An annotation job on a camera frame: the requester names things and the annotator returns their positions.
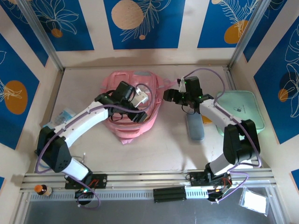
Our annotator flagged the black controller board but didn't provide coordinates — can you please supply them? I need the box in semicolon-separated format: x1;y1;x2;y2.
74;188;94;199
207;186;232;202

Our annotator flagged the aluminium frame post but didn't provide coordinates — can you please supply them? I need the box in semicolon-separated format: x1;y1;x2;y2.
17;0;65;72
228;0;269;68

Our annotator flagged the brown bottle orange cap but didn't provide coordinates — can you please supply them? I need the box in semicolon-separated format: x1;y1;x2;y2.
34;184;53;197

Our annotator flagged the clear bag white pad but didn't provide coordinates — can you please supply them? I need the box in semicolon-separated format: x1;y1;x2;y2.
238;186;269;217

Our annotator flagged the grey blue pencil case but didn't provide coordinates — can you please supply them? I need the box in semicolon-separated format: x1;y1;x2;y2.
185;114;205;141

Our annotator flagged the aluminium frame rail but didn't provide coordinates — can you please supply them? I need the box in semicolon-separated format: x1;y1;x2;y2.
20;170;278;193

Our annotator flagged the mint green zip case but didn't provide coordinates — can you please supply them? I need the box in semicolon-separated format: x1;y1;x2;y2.
214;90;266;137

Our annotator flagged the black cable duct block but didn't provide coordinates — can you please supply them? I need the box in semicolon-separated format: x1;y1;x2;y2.
153;186;187;203

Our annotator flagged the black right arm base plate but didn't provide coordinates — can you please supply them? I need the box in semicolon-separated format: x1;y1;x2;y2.
189;171;233;187

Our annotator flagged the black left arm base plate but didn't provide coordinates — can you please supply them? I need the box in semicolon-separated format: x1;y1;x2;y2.
64;173;108;189

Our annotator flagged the pink school backpack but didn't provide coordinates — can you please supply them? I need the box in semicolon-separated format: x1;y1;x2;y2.
100;70;178;146

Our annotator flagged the white slotted cable duct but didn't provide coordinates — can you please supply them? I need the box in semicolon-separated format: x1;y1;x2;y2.
185;186;208;199

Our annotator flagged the grey slotted cable duct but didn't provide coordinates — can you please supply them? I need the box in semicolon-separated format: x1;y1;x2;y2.
29;190;155;202

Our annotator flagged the blue tissue pack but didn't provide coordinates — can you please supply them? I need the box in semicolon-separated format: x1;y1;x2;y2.
43;107;77;130

